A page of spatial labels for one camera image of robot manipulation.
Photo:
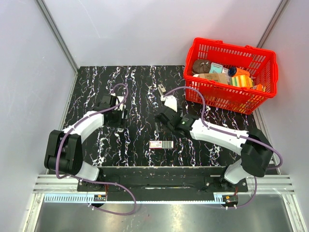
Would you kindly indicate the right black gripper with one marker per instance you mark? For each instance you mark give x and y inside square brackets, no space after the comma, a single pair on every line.
[177,113]

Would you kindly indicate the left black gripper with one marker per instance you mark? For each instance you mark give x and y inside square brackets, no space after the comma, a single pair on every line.
[119,124]

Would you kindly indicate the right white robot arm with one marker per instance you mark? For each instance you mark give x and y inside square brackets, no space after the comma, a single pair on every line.
[253,147]

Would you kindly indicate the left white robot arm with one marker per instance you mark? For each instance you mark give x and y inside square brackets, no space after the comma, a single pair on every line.
[64,151]

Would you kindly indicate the staple box with staples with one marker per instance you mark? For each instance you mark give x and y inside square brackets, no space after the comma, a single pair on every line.
[161,144]

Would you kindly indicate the cardboard box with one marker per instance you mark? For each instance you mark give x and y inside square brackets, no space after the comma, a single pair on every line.
[217,77]

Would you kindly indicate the brown round object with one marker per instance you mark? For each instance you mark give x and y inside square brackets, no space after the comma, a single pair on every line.
[201,66]

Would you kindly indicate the teal small box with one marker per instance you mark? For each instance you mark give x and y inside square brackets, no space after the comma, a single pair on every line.
[216,68]

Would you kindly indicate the red plastic basket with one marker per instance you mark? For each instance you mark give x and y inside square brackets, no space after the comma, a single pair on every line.
[260,63]

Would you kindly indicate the orange bottle blue cap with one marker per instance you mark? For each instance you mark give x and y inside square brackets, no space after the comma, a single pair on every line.
[234,71]

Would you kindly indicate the yellow green sponge pack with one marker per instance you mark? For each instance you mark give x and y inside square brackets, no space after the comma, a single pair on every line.
[241,81]

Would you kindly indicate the orange small package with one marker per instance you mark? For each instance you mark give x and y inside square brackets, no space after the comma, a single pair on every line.
[259,87]

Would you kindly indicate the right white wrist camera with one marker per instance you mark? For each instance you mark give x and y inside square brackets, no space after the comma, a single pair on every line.
[169,101]

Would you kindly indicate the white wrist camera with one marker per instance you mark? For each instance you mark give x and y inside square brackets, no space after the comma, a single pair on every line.
[169,101]
[120,103]

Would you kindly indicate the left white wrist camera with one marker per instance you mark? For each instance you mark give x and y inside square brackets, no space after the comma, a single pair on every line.
[120,103]

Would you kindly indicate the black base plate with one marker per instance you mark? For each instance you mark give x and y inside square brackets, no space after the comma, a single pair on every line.
[166,184]

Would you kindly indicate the aluminium rail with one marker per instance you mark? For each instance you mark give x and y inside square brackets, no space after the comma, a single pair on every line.
[66,190]

